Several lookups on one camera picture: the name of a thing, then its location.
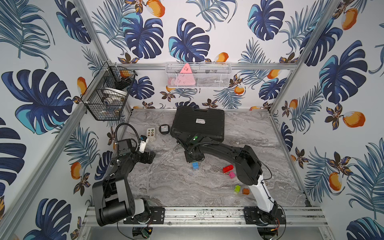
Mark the red lego brick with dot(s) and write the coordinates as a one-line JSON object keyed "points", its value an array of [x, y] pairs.
{"points": [[227, 169]]}

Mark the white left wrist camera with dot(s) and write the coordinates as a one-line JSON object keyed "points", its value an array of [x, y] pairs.
{"points": [[143, 142]]}

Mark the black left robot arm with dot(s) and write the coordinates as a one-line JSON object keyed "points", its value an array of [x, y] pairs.
{"points": [[113, 198]]}

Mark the black plastic tool case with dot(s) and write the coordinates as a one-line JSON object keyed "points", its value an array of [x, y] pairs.
{"points": [[191, 121]]}

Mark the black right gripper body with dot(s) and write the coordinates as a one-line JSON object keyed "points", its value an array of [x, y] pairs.
{"points": [[189, 158]]}

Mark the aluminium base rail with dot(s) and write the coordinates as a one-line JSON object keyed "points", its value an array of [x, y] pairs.
{"points": [[234, 217]]}

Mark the pink triangle object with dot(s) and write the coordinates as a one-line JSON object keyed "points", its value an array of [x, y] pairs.
{"points": [[185, 77]]}

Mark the white button control box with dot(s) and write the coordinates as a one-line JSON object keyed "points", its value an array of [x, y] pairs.
{"points": [[151, 134]]}

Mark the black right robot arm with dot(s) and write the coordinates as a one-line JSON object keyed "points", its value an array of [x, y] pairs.
{"points": [[248, 169]]}

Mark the orange lego brick front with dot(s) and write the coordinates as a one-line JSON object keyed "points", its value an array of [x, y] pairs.
{"points": [[245, 191]]}

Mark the long blue lego brick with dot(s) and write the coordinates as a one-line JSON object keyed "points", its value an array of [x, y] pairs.
{"points": [[195, 165]]}

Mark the green lego brick front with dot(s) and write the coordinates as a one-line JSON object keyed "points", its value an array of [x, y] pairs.
{"points": [[237, 189]]}

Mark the magenta lego brick middle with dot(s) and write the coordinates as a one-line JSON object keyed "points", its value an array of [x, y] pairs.
{"points": [[232, 175]]}

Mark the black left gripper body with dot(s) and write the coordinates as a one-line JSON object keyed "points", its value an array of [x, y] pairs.
{"points": [[147, 156]]}

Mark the black round tape roll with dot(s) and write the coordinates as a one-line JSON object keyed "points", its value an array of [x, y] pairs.
{"points": [[164, 129]]}

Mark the black wire basket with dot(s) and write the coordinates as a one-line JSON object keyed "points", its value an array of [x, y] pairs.
{"points": [[106, 97]]}

